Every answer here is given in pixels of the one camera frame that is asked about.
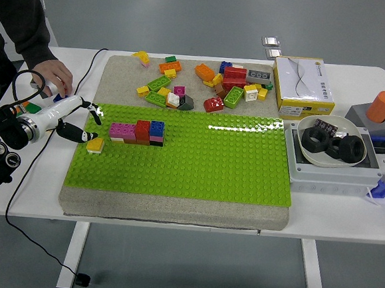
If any white yellow cardboard box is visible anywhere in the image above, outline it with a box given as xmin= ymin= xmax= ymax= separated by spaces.
xmin=268 ymin=55 xmax=339 ymax=122

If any grey block with hole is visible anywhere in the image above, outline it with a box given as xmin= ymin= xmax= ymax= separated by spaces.
xmin=343 ymin=102 xmax=385 ymax=137

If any white brick with yellow top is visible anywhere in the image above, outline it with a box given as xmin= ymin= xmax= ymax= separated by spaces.
xmin=242 ymin=83 xmax=259 ymax=104

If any grey junction box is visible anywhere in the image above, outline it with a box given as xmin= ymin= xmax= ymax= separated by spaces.
xmin=279 ymin=119 xmax=385 ymax=200

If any small black hex nut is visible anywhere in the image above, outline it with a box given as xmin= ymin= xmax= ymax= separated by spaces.
xmin=324 ymin=136 xmax=344 ymax=160

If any green studded baseplate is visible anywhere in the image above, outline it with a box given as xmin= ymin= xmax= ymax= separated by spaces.
xmin=61 ymin=100 xmax=299 ymax=208

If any purple circuit board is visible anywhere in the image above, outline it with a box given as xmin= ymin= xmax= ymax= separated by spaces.
xmin=312 ymin=118 xmax=339 ymax=136

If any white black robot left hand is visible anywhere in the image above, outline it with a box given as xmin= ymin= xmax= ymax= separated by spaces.
xmin=32 ymin=92 xmax=104 ymax=146

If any white bowl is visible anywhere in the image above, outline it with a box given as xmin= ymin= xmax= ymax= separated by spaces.
xmin=293 ymin=112 xmax=371 ymax=171

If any long lime green brick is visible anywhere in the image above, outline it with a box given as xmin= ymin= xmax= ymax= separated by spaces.
xmin=146 ymin=73 xmax=173 ymax=94
xmin=222 ymin=84 xmax=245 ymax=110
xmin=144 ymin=90 xmax=169 ymax=108

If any white square brick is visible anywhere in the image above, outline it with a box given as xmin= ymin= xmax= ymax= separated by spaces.
xmin=166 ymin=91 xmax=182 ymax=107

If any long pink brick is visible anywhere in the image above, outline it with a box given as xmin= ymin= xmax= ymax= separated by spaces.
xmin=108 ymin=122 xmax=137 ymax=141

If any person's left hand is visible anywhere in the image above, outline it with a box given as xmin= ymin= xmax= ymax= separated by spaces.
xmin=29 ymin=57 xmax=76 ymax=99

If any red curved brick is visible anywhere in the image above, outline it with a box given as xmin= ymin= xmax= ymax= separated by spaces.
xmin=202 ymin=96 xmax=226 ymax=114

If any black power cord with plug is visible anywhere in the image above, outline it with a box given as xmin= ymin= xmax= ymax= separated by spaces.
xmin=0 ymin=40 xmax=110 ymax=288

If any orange cylinder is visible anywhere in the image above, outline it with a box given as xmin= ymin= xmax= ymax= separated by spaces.
xmin=365 ymin=89 xmax=385 ymax=125

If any yellow pink slope brick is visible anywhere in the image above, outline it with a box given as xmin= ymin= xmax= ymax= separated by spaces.
xmin=130 ymin=50 xmax=152 ymax=69

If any silver floor socket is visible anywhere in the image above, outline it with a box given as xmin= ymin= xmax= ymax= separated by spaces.
xmin=264 ymin=47 xmax=283 ymax=61
xmin=260 ymin=35 xmax=281 ymax=47

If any white zip tie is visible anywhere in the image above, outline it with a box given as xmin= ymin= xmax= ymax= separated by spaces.
xmin=362 ymin=187 xmax=383 ymax=207

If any black robot hand cable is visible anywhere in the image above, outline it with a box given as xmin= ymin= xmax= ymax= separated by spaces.
xmin=10 ymin=69 xmax=47 ymax=113

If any large black hex nut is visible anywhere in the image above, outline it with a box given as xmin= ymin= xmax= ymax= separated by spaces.
xmin=337 ymin=134 xmax=367 ymax=164
xmin=300 ymin=126 xmax=332 ymax=156

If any long orange brick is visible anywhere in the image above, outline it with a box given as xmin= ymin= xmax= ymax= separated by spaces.
xmin=158 ymin=60 xmax=183 ymax=76

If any white table leg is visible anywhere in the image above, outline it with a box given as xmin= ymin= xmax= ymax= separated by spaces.
xmin=296 ymin=238 xmax=332 ymax=288
xmin=55 ymin=219 xmax=91 ymax=288

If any large red brick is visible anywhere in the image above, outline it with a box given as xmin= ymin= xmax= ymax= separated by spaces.
xmin=221 ymin=65 xmax=249 ymax=92

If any grey-brown foam mat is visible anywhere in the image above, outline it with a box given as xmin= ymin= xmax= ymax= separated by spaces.
xmin=56 ymin=49 xmax=303 ymax=233

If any black grey slope brick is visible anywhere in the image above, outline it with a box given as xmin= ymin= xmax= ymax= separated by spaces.
xmin=176 ymin=94 xmax=195 ymax=113

